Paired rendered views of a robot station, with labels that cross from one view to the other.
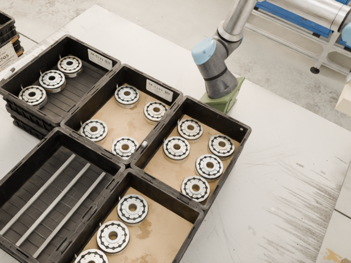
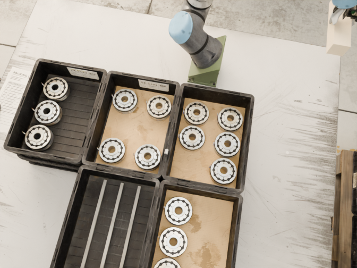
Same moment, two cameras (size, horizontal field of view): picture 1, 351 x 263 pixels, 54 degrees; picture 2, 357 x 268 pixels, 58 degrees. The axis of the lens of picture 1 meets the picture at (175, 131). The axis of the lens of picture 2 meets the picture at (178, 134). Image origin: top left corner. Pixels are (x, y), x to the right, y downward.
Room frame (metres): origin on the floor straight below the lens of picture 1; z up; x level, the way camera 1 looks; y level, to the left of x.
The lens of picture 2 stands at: (0.33, 0.13, 2.07)
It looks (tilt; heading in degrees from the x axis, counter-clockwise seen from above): 70 degrees down; 347
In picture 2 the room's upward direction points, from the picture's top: 2 degrees clockwise
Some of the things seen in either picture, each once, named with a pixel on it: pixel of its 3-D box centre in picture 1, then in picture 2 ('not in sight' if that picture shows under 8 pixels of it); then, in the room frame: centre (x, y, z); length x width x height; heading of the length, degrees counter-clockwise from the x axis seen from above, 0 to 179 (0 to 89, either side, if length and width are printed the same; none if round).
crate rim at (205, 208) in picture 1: (194, 147); (210, 135); (0.70, -0.08, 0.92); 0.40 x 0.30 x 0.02; 159
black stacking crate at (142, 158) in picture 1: (191, 155); (208, 140); (0.70, -0.08, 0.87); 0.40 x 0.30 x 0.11; 159
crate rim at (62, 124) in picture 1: (125, 110); (133, 122); (0.81, 0.20, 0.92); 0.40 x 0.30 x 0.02; 159
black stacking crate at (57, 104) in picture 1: (64, 85); (62, 114); (0.92, 0.48, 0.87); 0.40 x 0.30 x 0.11; 159
